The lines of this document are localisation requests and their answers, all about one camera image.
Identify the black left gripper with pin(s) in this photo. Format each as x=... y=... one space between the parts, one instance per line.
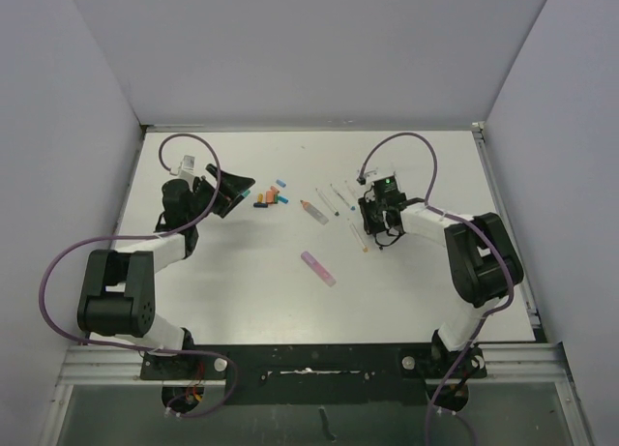
x=233 y=187

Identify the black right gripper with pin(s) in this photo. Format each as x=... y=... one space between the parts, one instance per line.
x=368 y=203

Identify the sky blue marker pen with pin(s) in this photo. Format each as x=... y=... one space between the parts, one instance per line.
x=349 y=205

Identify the peach marker pen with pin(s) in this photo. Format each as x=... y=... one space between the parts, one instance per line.
x=350 y=188

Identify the yellow marker pen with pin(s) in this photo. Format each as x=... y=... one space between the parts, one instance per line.
x=358 y=238

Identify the green marker pen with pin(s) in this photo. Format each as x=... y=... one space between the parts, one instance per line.
x=327 y=202

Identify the orange cap highlighter pen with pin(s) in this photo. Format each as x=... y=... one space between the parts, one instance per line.
x=314 y=212

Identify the pink highlighter pen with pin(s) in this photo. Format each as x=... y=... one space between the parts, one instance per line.
x=318 y=269

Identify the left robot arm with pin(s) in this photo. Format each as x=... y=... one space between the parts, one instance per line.
x=118 y=292

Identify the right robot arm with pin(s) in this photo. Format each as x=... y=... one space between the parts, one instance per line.
x=482 y=259

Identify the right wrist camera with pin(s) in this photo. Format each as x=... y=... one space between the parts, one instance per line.
x=366 y=177

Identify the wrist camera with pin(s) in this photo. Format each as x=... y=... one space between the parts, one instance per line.
x=184 y=164
x=366 y=177

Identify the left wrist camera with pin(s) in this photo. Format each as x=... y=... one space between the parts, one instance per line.
x=184 y=164

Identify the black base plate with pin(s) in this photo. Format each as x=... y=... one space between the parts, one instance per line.
x=316 y=374

